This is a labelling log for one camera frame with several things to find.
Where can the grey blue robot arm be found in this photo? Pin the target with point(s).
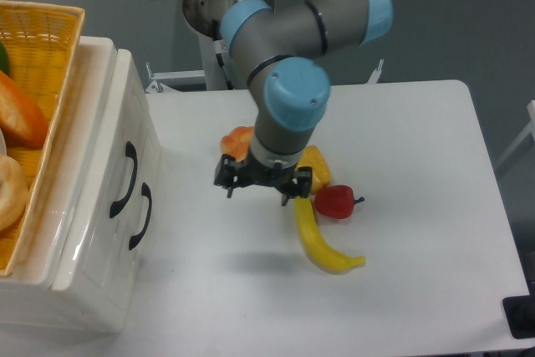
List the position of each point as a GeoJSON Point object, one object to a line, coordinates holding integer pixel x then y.
{"type": "Point", "coordinates": [274, 52]}

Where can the black lower drawer handle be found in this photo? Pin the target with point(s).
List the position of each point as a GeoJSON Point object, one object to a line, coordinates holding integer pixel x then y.
{"type": "Point", "coordinates": [144, 217]}

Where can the yellow wicker basket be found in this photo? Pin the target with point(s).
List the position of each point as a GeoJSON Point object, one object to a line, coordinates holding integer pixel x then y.
{"type": "Point", "coordinates": [41, 41]}

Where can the beige bagel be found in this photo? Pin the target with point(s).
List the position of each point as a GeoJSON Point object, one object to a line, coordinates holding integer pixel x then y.
{"type": "Point", "coordinates": [14, 191]}

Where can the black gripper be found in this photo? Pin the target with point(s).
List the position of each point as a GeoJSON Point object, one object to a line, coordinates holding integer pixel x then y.
{"type": "Point", "coordinates": [291, 182]}

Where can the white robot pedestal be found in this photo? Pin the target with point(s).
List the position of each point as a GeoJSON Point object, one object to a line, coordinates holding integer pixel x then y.
{"type": "Point", "coordinates": [204, 17]}

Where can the black device at table edge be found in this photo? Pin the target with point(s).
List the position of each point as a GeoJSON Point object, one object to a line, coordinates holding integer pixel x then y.
{"type": "Point", "coordinates": [519, 312]}

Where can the orange knotted bread roll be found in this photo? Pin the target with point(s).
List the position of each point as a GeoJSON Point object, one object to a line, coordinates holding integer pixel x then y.
{"type": "Point", "coordinates": [236, 143]}

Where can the yellow bell pepper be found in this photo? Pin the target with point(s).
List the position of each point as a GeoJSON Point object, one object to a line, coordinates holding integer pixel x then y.
{"type": "Point", "coordinates": [313, 157]}

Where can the white metal table bracket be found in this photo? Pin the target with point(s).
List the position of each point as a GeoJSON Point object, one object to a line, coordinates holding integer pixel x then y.
{"type": "Point", "coordinates": [374, 78]}

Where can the yellow banana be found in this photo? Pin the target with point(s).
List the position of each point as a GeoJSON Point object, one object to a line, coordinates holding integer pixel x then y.
{"type": "Point", "coordinates": [317, 249]}

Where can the black top drawer handle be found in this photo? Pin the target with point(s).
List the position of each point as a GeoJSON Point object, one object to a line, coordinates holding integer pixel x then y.
{"type": "Point", "coordinates": [128, 180]}

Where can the green vegetable in basket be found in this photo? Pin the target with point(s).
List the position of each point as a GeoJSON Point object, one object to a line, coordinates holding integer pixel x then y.
{"type": "Point", "coordinates": [5, 65]}

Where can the red bell pepper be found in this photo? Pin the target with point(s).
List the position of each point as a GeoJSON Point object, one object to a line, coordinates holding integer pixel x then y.
{"type": "Point", "coordinates": [337, 202]}

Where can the white frame at right edge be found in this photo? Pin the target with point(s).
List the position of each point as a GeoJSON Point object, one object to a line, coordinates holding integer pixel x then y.
{"type": "Point", "coordinates": [519, 146]}

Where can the white drawer cabinet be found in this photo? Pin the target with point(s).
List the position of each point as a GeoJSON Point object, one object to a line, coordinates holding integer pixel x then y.
{"type": "Point", "coordinates": [27, 297]}

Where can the white drawer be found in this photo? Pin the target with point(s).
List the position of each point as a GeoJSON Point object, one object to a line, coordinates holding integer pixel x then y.
{"type": "Point", "coordinates": [96, 251]}

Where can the orange baguette bread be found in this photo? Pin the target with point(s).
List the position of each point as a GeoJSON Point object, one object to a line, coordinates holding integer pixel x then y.
{"type": "Point", "coordinates": [21, 118]}

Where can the black drawer handle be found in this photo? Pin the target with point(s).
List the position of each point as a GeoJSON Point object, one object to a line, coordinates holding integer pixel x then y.
{"type": "Point", "coordinates": [128, 180]}
{"type": "Point", "coordinates": [144, 217]}

